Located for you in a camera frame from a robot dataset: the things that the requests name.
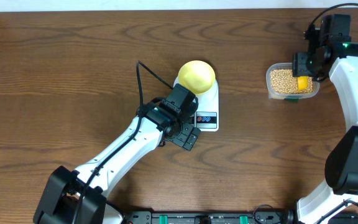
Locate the clear plastic container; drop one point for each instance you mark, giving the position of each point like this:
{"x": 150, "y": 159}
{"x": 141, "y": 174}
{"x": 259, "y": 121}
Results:
{"x": 283, "y": 96}

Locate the soybeans pile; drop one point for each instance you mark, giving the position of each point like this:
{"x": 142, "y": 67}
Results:
{"x": 283, "y": 81}

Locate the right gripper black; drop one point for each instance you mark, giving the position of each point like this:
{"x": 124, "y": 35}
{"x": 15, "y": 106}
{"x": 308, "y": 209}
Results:
{"x": 299, "y": 65}

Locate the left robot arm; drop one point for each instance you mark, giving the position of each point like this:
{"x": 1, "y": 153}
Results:
{"x": 80, "y": 195}

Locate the white digital kitchen scale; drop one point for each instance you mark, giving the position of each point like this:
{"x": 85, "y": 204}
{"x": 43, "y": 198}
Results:
{"x": 206, "y": 117}

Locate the black mounting rail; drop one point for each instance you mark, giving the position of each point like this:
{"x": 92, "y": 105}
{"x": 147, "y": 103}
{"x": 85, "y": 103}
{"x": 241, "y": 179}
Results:
{"x": 260, "y": 216}

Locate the yellow measuring scoop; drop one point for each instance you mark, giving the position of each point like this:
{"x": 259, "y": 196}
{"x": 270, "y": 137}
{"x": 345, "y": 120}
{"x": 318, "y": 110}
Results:
{"x": 302, "y": 83}

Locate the yellow bowl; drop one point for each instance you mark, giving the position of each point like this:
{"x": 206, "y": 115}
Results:
{"x": 197, "y": 76}

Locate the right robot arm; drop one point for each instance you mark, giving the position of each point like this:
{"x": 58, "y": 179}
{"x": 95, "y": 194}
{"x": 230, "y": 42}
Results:
{"x": 332, "y": 55}

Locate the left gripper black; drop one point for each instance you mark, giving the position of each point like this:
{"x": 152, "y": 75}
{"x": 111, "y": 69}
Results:
{"x": 188, "y": 132}

